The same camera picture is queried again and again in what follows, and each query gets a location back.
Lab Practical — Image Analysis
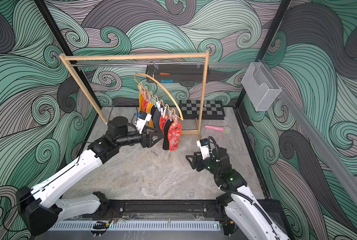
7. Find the orange yellow insole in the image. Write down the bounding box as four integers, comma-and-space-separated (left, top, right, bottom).
146, 103, 154, 128

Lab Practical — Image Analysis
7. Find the grey insole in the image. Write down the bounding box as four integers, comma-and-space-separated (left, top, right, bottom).
152, 109, 161, 131

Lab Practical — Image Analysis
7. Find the black insole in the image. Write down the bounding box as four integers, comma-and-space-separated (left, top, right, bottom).
162, 120, 171, 151

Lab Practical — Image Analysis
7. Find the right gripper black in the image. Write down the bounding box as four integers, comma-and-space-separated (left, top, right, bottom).
189, 150, 222, 177

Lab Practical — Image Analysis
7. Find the red patterned insole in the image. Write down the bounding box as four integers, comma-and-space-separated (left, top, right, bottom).
167, 121, 182, 152
159, 115, 169, 133

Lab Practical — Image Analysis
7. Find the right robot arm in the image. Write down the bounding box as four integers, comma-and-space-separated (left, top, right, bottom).
185, 148, 290, 240

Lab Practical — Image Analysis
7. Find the black white chessboard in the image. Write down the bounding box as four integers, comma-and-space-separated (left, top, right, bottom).
179, 100, 225, 120

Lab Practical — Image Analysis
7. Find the pink toy microphone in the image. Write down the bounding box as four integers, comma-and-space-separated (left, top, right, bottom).
205, 125, 231, 134

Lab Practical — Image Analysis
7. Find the white slotted cable duct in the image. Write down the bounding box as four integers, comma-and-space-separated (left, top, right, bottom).
50, 220, 221, 232

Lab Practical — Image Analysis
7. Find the wooden clothes rack frame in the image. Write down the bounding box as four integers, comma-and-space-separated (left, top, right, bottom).
59, 50, 210, 135

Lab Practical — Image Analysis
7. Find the black wall tool shelf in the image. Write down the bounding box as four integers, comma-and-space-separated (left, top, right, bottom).
145, 64, 204, 86

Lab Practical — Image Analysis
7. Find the red patterned insole front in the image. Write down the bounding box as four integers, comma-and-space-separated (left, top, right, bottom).
167, 121, 182, 152

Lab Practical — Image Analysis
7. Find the curved wooden clip hanger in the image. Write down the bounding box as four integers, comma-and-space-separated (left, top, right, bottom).
134, 73, 184, 121

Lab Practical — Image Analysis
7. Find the clear plastic wall bin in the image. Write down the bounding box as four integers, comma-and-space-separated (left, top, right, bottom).
241, 62, 282, 112

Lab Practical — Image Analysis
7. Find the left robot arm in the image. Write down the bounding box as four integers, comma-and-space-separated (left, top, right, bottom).
15, 113, 164, 236

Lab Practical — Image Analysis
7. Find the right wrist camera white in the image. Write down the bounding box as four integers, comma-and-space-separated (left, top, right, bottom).
196, 139, 210, 160

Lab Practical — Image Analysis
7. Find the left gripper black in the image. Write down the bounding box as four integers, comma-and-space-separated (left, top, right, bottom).
114, 126, 162, 149

